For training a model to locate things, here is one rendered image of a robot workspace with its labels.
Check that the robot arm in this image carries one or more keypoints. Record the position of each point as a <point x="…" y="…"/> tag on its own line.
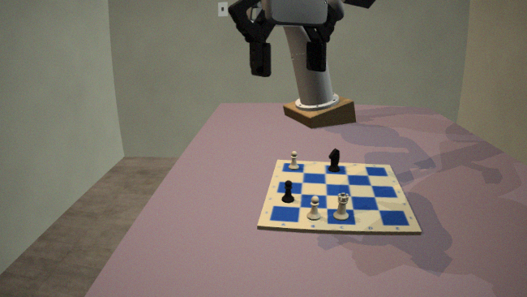
<point x="314" y="87"/>

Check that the white pawn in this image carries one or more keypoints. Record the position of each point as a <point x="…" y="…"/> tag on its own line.
<point x="314" y="214"/>
<point x="294" y="165"/>

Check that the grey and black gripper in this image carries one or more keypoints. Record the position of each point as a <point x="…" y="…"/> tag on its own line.
<point x="311" y="14"/>

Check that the blue and cream chessboard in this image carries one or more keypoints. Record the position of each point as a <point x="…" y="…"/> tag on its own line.
<point x="376" y="206"/>

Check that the white rook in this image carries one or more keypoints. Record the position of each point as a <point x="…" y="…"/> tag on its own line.
<point x="341" y="214"/>

